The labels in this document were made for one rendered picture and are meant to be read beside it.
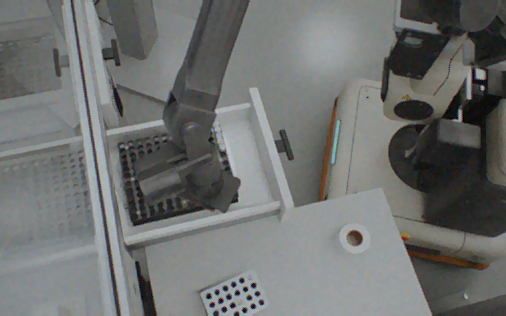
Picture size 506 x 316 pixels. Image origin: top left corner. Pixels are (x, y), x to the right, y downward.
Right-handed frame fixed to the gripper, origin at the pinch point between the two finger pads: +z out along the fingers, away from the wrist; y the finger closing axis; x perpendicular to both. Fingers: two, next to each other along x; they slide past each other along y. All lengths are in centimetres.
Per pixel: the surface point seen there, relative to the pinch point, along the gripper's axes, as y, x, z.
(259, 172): 2.6, 14.8, 13.7
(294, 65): -24, 103, 97
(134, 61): -86, 67, 86
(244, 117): -6.4, 25.0, 11.7
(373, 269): 34.2, 8.7, 24.2
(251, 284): 11.4, -7.2, 20.2
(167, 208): -9.0, -3.5, 6.1
